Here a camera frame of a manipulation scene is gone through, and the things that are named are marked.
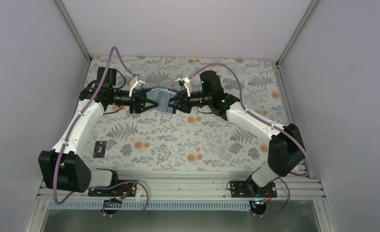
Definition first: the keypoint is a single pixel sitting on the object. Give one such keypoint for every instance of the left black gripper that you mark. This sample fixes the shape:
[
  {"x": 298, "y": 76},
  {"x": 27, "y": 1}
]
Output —
[{"x": 136, "y": 102}]

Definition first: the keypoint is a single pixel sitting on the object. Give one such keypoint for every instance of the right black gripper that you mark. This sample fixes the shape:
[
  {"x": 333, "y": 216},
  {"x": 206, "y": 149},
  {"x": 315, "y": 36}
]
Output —
[{"x": 183, "y": 101}]

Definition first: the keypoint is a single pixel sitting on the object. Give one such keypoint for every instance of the blue leather card holder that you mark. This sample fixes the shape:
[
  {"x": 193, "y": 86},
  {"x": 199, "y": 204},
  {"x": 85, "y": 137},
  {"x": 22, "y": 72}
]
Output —
[{"x": 161, "y": 96}]

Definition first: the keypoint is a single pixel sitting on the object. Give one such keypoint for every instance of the black credit card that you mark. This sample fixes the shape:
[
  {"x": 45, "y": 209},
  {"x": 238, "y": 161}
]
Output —
[{"x": 99, "y": 149}]

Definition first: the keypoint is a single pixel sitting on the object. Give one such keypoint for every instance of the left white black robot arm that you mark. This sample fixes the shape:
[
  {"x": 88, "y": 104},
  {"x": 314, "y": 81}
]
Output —
[{"x": 61, "y": 167}]

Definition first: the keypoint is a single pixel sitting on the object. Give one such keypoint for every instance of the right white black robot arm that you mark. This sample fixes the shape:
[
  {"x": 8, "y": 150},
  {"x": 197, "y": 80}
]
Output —
[{"x": 285, "y": 145}]

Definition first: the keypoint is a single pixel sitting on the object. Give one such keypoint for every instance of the floral patterned table mat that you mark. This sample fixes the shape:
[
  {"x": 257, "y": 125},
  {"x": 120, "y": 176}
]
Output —
[{"x": 198, "y": 141}]

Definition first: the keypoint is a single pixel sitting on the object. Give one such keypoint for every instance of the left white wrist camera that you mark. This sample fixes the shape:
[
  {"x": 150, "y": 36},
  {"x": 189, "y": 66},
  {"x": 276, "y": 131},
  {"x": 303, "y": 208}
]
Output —
[{"x": 135, "y": 84}]

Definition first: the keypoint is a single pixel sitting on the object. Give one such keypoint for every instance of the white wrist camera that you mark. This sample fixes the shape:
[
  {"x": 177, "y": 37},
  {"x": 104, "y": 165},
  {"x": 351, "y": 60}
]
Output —
[
  {"x": 185, "y": 83},
  {"x": 135, "y": 84}
]

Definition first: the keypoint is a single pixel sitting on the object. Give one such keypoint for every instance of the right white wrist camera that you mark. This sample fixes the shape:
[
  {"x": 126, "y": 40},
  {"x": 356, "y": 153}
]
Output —
[{"x": 185, "y": 83}]

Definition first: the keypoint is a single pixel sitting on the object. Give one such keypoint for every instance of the aluminium rail frame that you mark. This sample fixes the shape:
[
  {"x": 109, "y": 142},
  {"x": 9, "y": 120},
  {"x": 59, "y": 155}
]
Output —
[{"x": 174, "y": 185}]

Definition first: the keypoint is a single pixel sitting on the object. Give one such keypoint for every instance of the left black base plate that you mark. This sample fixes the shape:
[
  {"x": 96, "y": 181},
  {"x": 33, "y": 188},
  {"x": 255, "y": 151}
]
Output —
[{"x": 123, "y": 188}]

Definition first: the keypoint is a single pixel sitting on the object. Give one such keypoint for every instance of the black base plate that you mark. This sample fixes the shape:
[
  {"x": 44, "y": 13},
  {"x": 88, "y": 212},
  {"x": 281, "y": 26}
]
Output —
[
  {"x": 245, "y": 189},
  {"x": 123, "y": 188}
]

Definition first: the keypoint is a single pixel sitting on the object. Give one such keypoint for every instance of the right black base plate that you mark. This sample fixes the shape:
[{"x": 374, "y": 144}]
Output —
[{"x": 245, "y": 189}]

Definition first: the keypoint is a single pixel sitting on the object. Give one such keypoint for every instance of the slotted cable duct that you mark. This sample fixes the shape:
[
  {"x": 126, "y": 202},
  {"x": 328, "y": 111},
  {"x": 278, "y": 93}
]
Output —
[{"x": 136, "y": 205}]

